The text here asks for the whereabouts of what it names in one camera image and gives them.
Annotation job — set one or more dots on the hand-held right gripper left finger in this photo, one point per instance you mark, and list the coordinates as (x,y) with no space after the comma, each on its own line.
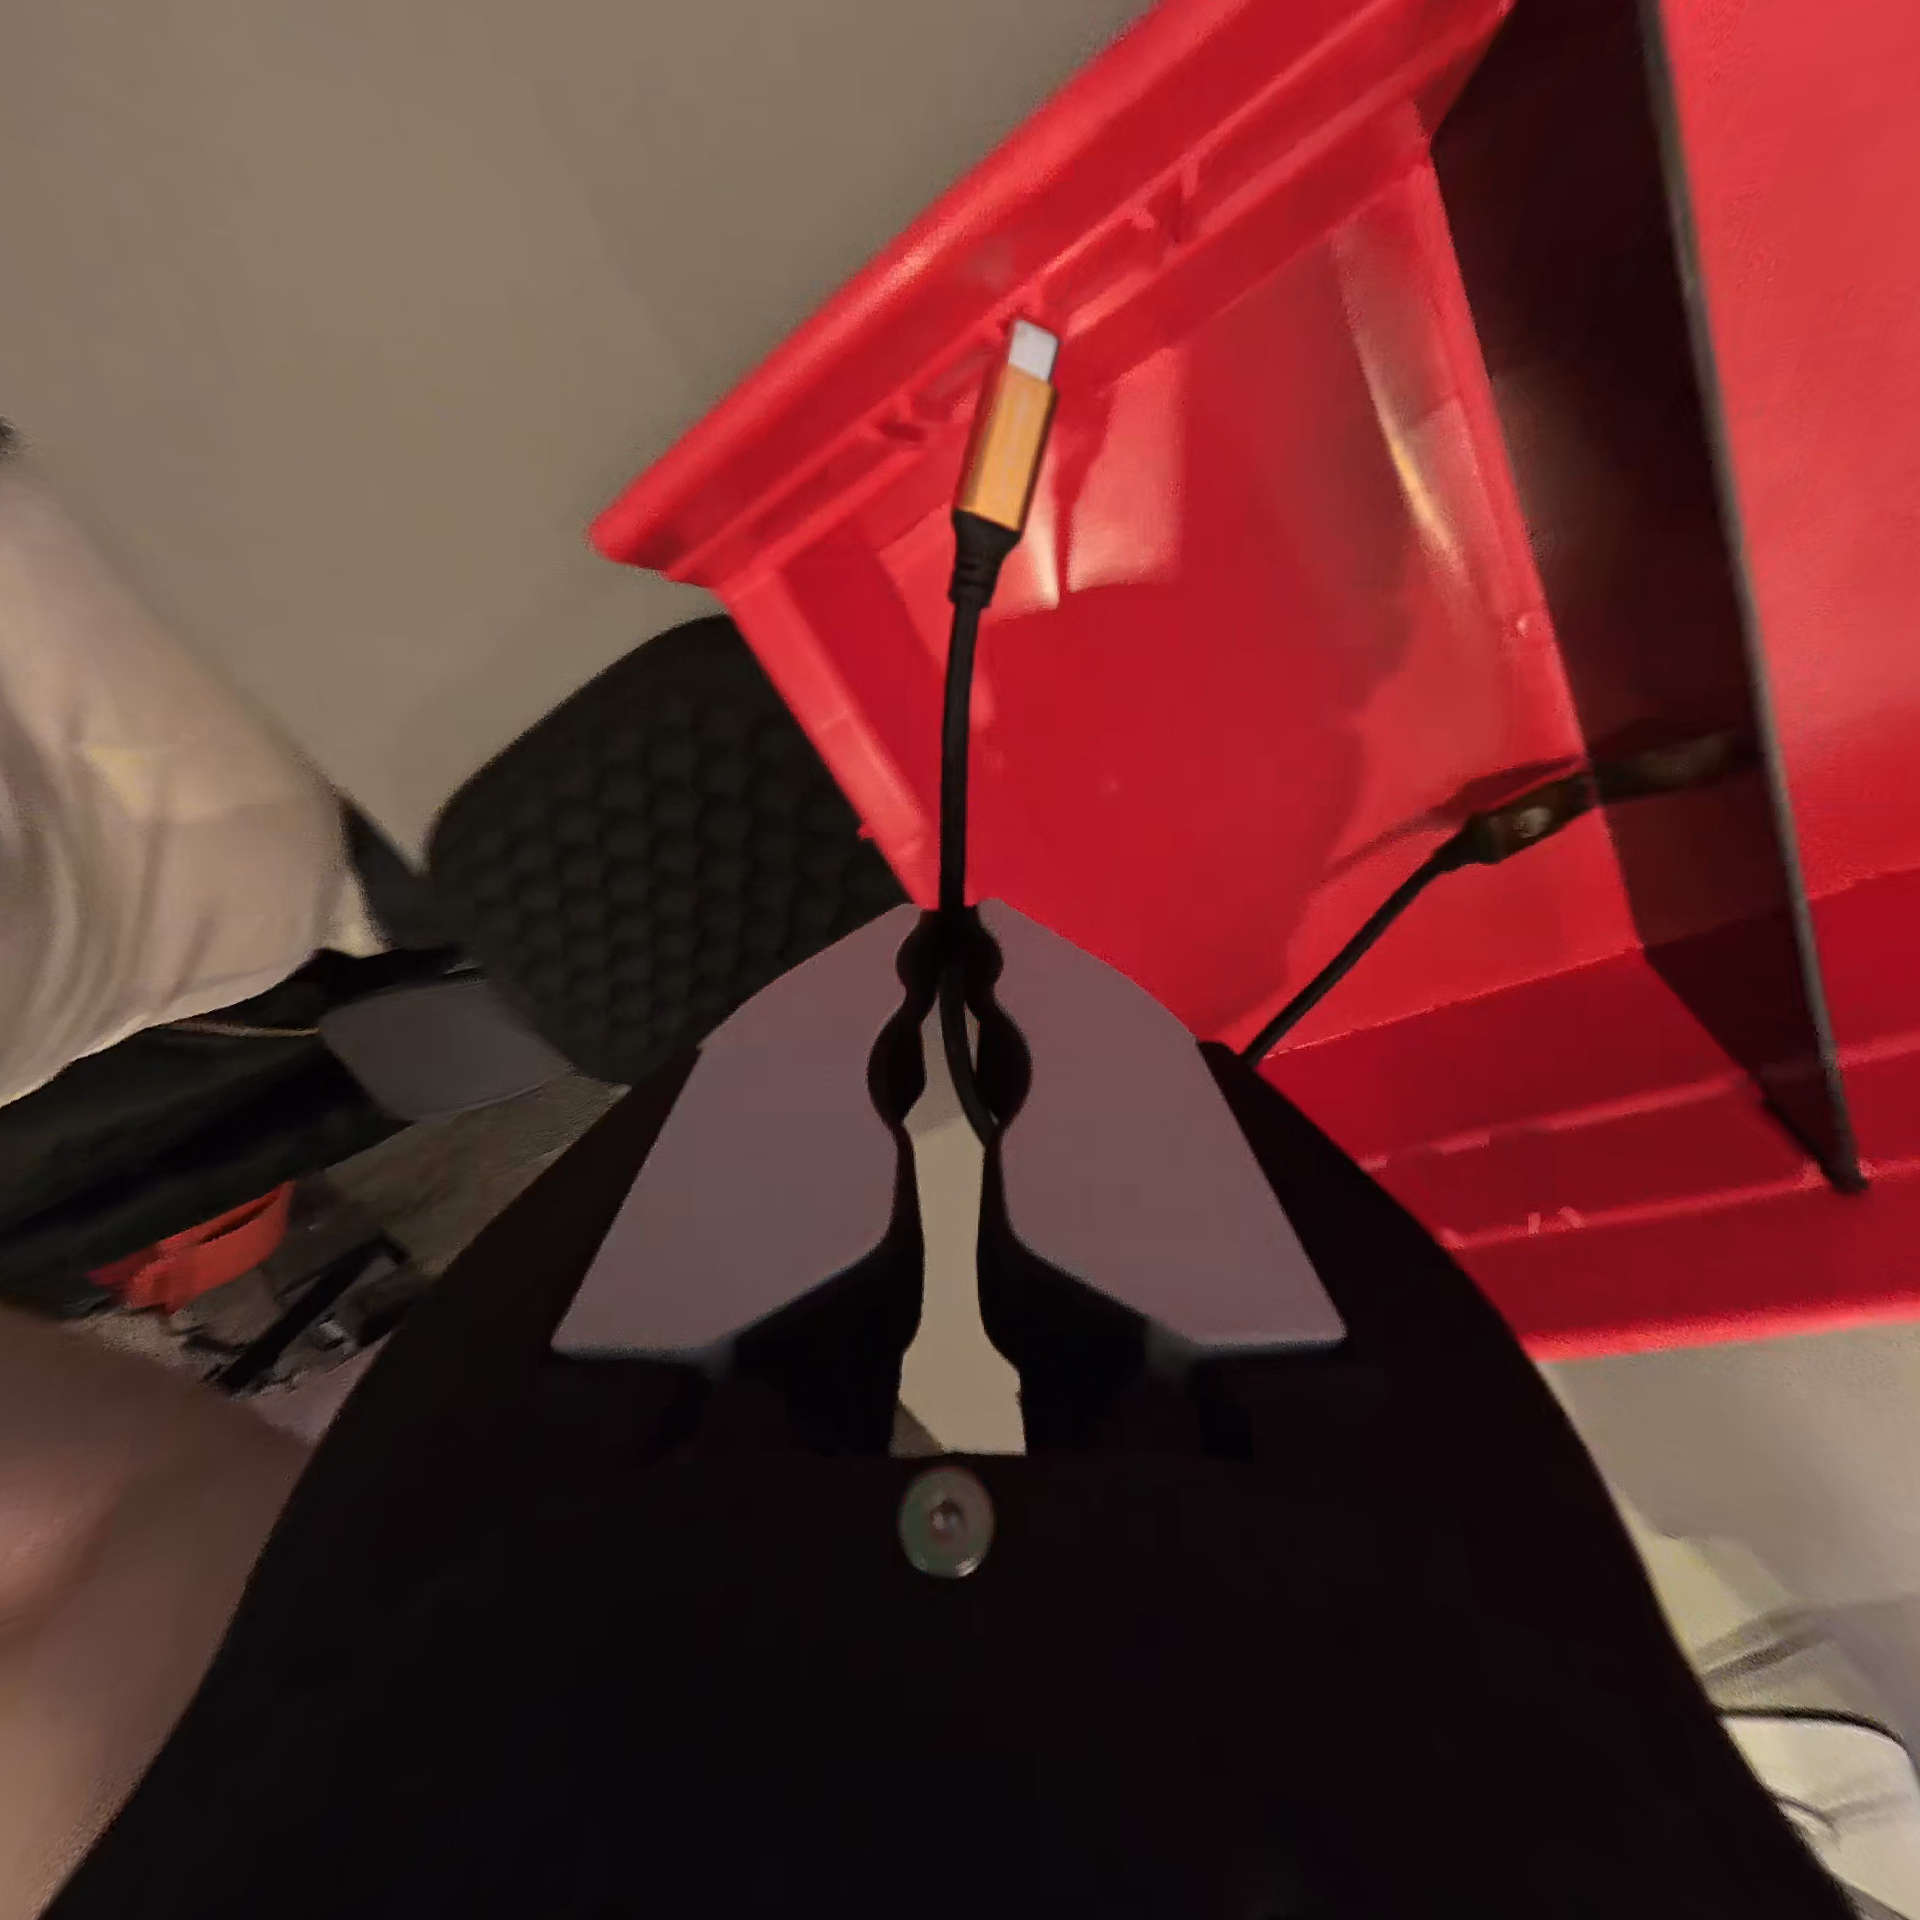
(751,1184)

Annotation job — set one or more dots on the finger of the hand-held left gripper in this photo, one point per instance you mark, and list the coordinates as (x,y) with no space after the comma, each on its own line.
(435,1051)

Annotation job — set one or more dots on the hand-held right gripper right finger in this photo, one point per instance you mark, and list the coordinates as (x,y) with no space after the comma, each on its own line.
(1154,1184)

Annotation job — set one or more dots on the red plastic bin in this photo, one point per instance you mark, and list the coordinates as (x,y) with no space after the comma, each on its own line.
(1274,674)

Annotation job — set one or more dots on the orange plastic object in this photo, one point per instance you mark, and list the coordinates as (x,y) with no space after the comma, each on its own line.
(195,1252)

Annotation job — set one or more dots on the black round object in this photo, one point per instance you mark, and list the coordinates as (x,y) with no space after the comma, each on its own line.
(645,854)

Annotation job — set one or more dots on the person's pale shirt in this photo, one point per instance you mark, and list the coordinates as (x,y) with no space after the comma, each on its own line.
(134,824)

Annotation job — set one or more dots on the black bin divider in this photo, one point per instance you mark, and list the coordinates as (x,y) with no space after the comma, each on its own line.
(1621,450)

